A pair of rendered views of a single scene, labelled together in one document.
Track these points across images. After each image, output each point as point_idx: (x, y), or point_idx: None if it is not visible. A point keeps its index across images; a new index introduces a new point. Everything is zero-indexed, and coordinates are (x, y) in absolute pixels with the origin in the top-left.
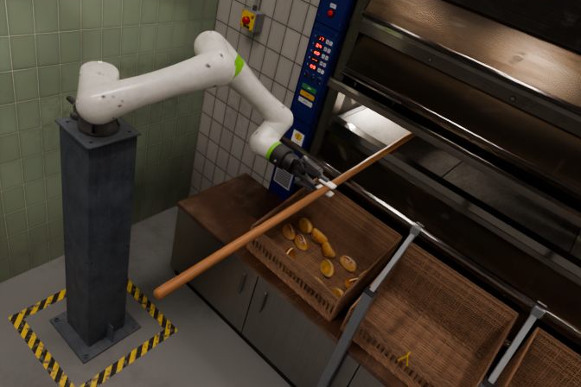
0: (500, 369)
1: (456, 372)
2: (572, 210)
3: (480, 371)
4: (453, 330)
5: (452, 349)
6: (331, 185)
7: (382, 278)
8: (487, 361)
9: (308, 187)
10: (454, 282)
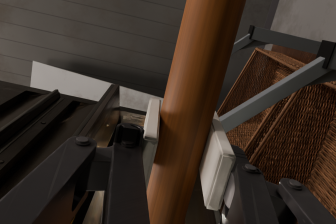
0: (234, 43)
1: (334, 151)
2: (72, 136)
3: (298, 133)
4: None
5: (331, 186)
6: (145, 120)
7: (287, 76)
8: (284, 139)
9: (308, 218)
10: None
